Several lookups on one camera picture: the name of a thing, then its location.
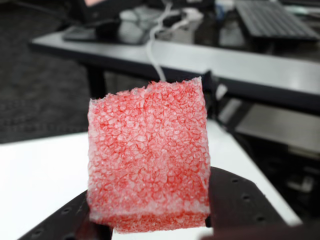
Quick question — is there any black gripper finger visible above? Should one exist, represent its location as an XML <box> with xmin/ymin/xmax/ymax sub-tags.
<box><xmin>205</xmin><ymin>166</ymin><xmax>288</xmax><ymax>229</ymax></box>
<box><xmin>17</xmin><ymin>190</ymin><xmax>114</xmax><ymax>240</ymax></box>

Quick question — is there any red foam cube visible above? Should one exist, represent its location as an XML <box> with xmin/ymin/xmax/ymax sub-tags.
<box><xmin>86</xmin><ymin>75</ymin><xmax>211</xmax><ymax>235</ymax></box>

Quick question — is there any grey under-desk shelf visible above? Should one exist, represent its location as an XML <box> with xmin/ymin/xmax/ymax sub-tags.
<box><xmin>216</xmin><ymin>98</ymin><xmax>320</xmax><ymax>154</ymax></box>

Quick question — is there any white paper tag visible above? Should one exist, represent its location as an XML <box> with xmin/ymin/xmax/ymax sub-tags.
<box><xmin>215</xmin><ymin>83</ymin><xmax>229</xmax><ymax>101</ymax></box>

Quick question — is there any black keyboard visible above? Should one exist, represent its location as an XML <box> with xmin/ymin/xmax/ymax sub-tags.
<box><xmin>234</xmin><ymin>0</ymin><xmax>320</xmax><ymax>43</ymax></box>

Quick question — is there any white hanging cable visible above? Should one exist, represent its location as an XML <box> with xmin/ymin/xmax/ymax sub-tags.
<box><xmin>145</xmin><ymin>0</ymin><xmax>204</xmax><ymax>82</ymax></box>

